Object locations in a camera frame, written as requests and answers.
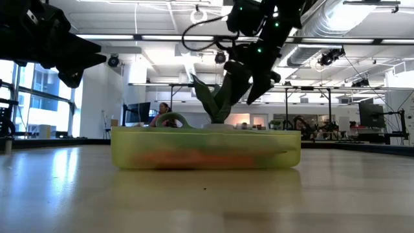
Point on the translucent yellow-green pencil box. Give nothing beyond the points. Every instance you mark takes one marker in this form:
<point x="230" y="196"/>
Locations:
<point x="207" y="142"/>

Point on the silver ventilation duct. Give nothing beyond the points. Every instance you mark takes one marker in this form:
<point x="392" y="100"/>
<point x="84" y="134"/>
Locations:
<point x="336" y="19"/>

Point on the black metal rack frame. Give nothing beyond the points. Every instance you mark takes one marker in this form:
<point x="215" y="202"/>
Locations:
<point x="171" y="97"/>
<point x="286" y="106"/>

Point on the white bin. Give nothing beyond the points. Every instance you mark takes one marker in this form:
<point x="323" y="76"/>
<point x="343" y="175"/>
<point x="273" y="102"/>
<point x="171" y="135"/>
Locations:
<point x="44" y="131"/>

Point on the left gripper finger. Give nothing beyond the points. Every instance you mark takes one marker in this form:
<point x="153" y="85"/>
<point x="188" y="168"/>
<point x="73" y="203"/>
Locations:
<point x="84" y="45"/>
<point x="90" y="61"/>

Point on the orange plastic pen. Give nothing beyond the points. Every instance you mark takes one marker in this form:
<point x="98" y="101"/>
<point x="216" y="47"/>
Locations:
<point x="194" y="160"/>

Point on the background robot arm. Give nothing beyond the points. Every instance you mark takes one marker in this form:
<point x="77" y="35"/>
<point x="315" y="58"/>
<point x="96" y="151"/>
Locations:
<point x="304" y="126"/>

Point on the ceiling light strip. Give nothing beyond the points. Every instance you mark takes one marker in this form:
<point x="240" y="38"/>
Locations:
<point x="339" y="40"/>
<point x="145" y="37"/>

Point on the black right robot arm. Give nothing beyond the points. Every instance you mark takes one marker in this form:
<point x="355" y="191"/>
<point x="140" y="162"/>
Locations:
<point x="284" y="16"/>

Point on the round black ceiling spotlight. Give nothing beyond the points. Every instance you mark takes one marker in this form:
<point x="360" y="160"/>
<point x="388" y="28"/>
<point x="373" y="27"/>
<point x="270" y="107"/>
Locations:
<point x="220" y="57"/>
<point x="113" y="61"/>

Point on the large window with dark frame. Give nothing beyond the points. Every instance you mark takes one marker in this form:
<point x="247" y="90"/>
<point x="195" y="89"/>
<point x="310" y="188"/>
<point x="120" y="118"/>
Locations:
<point x="42" y="106"/>

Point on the dark computer monitor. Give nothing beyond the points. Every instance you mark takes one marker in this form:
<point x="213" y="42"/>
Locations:
<point x="372" y="115"/>
<point x="138" y="112"/>

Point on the small cardboard box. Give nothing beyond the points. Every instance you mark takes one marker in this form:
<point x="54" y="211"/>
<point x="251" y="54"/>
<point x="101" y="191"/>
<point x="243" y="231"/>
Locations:
<point x="114" y="123"/>

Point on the person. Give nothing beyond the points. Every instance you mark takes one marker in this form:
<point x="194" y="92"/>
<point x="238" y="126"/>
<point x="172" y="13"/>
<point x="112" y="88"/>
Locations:
<point x="244" y="125"/>
<point x="162" y="109"/>

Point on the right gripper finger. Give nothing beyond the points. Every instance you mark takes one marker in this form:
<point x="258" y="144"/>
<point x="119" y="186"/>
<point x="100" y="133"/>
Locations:
<point x="262" y="87"/>
<point x="237" y="81"/>

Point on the black ceiling camera mount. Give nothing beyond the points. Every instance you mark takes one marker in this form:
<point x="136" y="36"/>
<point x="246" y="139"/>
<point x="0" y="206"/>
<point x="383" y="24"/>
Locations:
<point x="330" y="57"/>

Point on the black equipment stand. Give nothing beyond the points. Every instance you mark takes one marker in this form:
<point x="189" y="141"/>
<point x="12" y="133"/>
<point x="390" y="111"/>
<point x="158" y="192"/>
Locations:
<point x="4" y="124"/>

